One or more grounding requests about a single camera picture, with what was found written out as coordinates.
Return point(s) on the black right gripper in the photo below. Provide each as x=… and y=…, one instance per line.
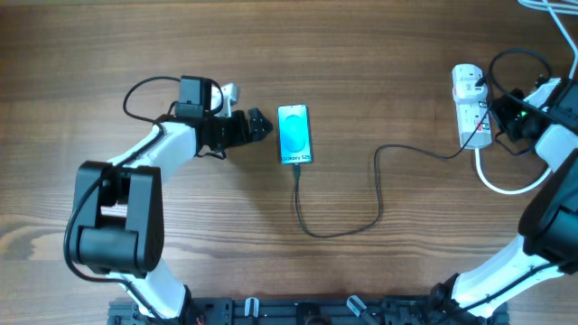
x=500, y=107

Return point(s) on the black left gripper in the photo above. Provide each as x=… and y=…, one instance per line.
x=241, y=135

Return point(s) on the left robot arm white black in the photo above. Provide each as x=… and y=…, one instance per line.
x=115, y=233

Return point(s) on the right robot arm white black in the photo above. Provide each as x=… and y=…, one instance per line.
x=546, y=244

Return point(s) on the white power strip socket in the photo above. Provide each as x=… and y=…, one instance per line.
x=470, y=92

